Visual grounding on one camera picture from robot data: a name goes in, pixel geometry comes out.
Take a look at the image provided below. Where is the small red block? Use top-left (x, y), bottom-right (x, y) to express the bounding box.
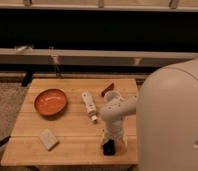
top-left (101, 83), bottom-right (114, 97)

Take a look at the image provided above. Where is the pale sponge block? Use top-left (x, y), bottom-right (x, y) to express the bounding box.
top-left (40, 129), bottom-right (59, 150)

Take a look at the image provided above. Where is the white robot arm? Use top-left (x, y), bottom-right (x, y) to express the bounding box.
top-left (100, 59), bottom-right (198, 171)

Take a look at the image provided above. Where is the clear plastic cup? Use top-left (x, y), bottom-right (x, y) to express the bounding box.
top-left (104, 90), bottom-right (120, 103)

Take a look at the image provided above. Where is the grey metal shelf rail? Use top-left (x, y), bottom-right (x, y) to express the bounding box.
top-left (0, 48), bottom-right (198, 67)

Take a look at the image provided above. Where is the black eraser block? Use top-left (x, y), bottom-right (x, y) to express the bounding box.
top-left (103, 140), bottom-right (115, 156)

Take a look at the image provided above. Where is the orange bowl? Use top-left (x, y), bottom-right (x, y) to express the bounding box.
top-left (34, 89), bottom-right (67, 116)

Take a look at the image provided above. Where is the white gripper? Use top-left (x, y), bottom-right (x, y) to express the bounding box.
top-left (102, 119), bottom-right (126, 144)

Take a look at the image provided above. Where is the white tube bottle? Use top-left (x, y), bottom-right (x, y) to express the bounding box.
top-left (82, 91), bottom-right (98, 123)

